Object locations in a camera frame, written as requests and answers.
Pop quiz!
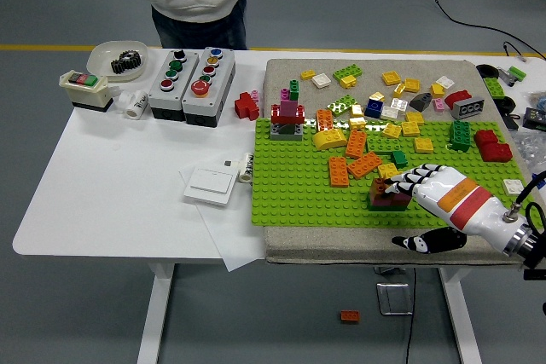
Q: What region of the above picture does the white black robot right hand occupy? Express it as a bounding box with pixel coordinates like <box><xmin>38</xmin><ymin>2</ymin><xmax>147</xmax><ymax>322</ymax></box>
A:
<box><xmin>381</xmin><ymin>163</ymin><xmax>531</xmax><ymax>257</ymax></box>

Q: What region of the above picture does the dark green tall toy brick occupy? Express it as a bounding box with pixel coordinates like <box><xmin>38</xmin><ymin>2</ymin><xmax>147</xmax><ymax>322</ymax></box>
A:
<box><xmin>449</xmin><ymin>119</ymin><xmax>473</xmax><ymax>152</ymax></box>

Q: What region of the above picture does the blue 2x2 toy brick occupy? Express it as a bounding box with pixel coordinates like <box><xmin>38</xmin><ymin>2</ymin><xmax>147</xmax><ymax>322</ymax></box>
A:
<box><xmin>364</xmin><ymin>98</ymin><xmax>386</xmax><ymax>119</ymax></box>

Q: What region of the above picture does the grey toy brick with holes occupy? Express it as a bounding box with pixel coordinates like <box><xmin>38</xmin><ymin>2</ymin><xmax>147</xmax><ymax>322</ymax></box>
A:
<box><xmin>452</xmin><ymin>97</ymin><xmax>488</xmax><ymax>120</ymax></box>

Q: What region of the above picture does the red curved toy brick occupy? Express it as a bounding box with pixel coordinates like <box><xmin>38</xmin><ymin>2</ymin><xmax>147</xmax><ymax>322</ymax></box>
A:
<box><xmin>444</xmin><ymin>90</ymin><xmax>474</xmax><ymax>110</ymax></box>

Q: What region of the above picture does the green 2x4 toy brick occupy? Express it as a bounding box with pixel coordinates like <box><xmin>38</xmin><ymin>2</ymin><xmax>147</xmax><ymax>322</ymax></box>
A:
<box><xmin>482</xmin><ymin>77</ymin><xmax>506</xmax><ymax>100</ymax></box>

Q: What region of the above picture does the yellow curved toy brick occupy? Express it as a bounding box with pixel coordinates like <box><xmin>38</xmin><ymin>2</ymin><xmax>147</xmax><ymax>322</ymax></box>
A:
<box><xmin>312</xmin><ymin>128</ymin><xmax>349</xmax><ymax>153</ymax></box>

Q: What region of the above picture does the green toy baseplate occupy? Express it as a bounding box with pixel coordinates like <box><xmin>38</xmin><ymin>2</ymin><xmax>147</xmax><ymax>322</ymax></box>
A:
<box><xmin>250</xmin><ymin>118</ymin><xmax>546</xmax><ymax>231</ymax></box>

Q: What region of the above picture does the red toy brick cluster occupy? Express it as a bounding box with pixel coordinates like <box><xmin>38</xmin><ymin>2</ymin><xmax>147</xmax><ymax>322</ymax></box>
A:
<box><xmin>234</xmin><ymin>91</ymin><xmax>262</xmax><ymax>121</ymax></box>

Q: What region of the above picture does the multicolour toy brick tower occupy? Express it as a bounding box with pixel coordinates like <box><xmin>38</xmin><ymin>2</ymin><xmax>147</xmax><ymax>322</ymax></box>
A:
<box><xmin>270</xmin><ymin>78</ymin><xmax>307</xmax><ymax>142</ymax></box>

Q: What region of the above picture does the brown pink green brick stack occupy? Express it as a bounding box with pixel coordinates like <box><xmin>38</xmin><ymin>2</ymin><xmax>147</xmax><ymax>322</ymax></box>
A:
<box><xmin>368</xmin><ymin>176</ymin><xmax>414</xmax><ymax>212</ymax></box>

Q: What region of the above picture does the clear plastic bag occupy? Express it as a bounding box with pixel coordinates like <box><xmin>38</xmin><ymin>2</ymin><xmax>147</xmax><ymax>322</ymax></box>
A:
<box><xmin>511</xmin><ymin>129</ymin><xmax>546</xmax><ymax>169</ymax></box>

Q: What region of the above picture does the lime green flat plate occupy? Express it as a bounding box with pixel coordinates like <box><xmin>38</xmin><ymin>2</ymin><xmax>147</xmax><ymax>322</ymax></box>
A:
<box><xmin>367</xmin><ymin>135</ymin><xmax>404</xmax><ymax>153</ymax></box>

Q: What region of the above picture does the dark grey sloped brick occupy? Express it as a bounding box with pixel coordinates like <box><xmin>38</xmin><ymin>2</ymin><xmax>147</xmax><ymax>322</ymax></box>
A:
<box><xmin>409</xmin><ymin>92</ymin><xmax>438</xmax><ymax>113</ymax></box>

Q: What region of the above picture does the black box device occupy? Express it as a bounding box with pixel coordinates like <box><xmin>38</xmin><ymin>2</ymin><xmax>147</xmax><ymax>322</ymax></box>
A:
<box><xmin>523</xmin><ymin>107</ymin><xmax>546</xmax><ymax>130</ymax></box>

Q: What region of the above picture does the black metal gear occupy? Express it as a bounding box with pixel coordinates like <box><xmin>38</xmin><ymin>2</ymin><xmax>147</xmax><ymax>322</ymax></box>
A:
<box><xmin>111</xmin><ymin>49</ymin><xmax>143</xmax><ymax>75</ymax></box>

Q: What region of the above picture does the white table leg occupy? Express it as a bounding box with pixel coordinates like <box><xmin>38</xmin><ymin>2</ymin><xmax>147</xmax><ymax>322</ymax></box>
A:
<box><xmin>438</xmin><ymin>267</ymin><xmax>484</xmax><ymax>364</ymax></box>
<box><xmin>136</xmin><ymin>262</ymin><xmax>177</xmax><ymax>364</ymax></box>

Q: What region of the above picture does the metal floor socket plate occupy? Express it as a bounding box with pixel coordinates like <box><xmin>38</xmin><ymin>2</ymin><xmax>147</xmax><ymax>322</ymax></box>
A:
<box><xmin>375</xmin><ymin>280</ymin><xmax>415</xmax><ymax>316</ymax></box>

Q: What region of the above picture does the white plastic bowl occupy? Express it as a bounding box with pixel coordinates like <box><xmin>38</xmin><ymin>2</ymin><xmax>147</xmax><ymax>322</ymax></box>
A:
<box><xmin>86</xmin><ymin>40</ymin><xmax>149</xmax><ymax>84</ymax></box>

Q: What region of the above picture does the plastic bag with blue parts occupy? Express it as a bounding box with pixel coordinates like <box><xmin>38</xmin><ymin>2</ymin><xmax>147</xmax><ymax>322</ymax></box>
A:
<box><xmin>526</xmin><ymin>90</ymin><xmax>546</xmax><ymax>113</ymax></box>

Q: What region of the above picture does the silver metal part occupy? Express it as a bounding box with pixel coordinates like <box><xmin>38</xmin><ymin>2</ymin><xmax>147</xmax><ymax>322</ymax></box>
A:
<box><xmin>496</xmin><ymin>66</ymin><xmax>518</xmax><ymax>85</ymax></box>

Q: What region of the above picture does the grey emergency stop box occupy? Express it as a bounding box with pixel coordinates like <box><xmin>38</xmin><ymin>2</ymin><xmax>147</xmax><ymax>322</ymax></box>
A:
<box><xmin>182</xmin><ymin>46</ymin><xmax>237</xmax><ymax>129</ymax></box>

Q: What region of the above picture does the grey four-button control box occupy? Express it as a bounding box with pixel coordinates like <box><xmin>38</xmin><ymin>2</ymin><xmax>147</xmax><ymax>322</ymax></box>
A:
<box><xmin>148</xmin><ymin>49</ymin><xmax>200</xmax><ymax>122</ymax></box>

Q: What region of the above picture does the white pipe fitting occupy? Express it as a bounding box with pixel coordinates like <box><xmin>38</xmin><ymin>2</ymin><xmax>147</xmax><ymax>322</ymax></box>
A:
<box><xmin>117</xmin><ymin>89</ymin><xmax>150</xmax><ymax>120</ymax></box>

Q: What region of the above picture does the lime green 2x4 brick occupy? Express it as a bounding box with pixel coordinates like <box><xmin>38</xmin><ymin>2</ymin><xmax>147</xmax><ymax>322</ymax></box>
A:
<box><xmin>332</xmin><ymin>64</ymin><xmax>365</xmax><ymax>84</ymax></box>
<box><xmin>327</xmin><ymin>94</ymin><xmax>360</xmax><ymax>117</ymax></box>

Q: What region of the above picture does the white labelled roll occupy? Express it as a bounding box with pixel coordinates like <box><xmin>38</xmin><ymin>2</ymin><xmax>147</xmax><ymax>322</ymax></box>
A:
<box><xmin>237</xmin><ymin>151</ymin><xmax>256</xmax><ymax>184</ymax></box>

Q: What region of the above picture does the white paper sheet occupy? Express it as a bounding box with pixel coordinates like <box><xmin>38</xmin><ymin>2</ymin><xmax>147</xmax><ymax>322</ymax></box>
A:
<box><xmin>177</xmin><ymin>166</ymin><xmax>269</xmax><ymax>273</ymax></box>

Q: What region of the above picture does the black hanging cable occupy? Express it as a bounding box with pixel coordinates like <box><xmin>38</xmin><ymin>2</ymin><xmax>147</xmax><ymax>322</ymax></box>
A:
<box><xmin>404</xmin><ymin>267</ymin><xmax>418</xmax><ymax>364</ymax></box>

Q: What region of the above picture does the black cable with connector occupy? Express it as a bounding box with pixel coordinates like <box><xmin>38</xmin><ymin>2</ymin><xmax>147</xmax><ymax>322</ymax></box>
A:
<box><xmin>502</xmin><ymin>40</ymin><xmax>546</xmax><ymax>62</ymax></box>

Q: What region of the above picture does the cream red-green switch box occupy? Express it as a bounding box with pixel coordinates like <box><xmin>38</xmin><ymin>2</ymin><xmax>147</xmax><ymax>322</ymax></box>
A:
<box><xmin>58</xmin><ymin>70</ymin><xmax>115</xmax><ymax>113</ymax></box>

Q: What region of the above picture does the long black floor cable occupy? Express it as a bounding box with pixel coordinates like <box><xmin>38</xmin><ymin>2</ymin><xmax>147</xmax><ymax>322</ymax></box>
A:
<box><xmin>423</xmin><ymin>0</ymin><xmax>546</xmax><ymax>60</ymax></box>

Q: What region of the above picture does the white wall switch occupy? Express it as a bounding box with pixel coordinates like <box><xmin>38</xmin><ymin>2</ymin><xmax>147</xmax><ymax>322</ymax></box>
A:
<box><xmin>183</xmin><ymin>166</ymin><xmax>239</xmax><ymax>208</ymax></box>

